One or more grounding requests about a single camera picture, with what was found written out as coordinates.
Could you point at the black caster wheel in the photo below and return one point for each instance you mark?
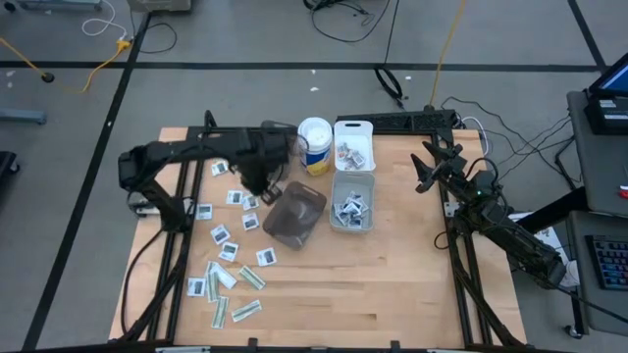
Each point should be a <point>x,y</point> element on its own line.
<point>573,332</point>

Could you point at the black control box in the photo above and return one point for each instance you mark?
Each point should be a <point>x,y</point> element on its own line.
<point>392,121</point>

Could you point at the grey desk surface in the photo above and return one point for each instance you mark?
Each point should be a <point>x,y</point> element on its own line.
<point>589,314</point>

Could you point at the laptop screen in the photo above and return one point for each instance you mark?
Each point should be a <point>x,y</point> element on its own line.
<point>615,81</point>

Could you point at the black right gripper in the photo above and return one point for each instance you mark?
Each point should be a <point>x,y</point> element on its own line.
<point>471,191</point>

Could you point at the yellow blue wipes canister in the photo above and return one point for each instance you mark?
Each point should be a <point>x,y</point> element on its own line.
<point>315,137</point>

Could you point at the grey cart top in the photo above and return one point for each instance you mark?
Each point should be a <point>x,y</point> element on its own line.
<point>598,171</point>

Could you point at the grey metal bar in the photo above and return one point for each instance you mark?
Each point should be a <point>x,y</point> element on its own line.
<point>22,116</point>

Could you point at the black desktop device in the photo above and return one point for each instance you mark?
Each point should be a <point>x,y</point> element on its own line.
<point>603,120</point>

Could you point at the small red object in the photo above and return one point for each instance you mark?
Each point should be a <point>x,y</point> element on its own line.
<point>624,192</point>

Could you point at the silver mounting bracket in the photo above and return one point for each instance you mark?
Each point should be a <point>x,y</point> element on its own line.
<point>147,212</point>
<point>449,210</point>

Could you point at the black floor plug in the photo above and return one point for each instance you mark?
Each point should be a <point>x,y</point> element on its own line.
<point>48,77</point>

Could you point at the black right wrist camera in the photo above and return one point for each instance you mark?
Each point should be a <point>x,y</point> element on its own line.
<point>454,164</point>

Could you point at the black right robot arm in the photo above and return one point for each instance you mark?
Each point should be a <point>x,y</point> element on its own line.
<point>530,250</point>

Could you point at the white bandage wrapper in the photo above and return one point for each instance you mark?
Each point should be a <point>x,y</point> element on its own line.
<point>226,278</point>

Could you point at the white plastic bin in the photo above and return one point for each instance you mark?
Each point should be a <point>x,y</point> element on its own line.
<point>343,184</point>
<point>353,132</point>

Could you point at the grey equipment base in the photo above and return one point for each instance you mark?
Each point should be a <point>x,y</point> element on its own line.
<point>59,4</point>

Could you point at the black keyboard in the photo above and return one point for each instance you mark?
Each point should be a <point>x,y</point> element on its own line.
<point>611,262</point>

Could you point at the black desk beam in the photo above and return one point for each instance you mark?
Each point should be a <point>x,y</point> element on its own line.
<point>554,211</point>

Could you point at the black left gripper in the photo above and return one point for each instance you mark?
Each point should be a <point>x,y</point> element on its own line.
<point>260,152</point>

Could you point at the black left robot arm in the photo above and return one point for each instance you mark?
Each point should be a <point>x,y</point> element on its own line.
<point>196,147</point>

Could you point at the green striped bandage wrapper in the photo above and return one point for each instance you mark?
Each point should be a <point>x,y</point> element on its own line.
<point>252,277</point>
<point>220,312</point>
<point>212,284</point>
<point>246,311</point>

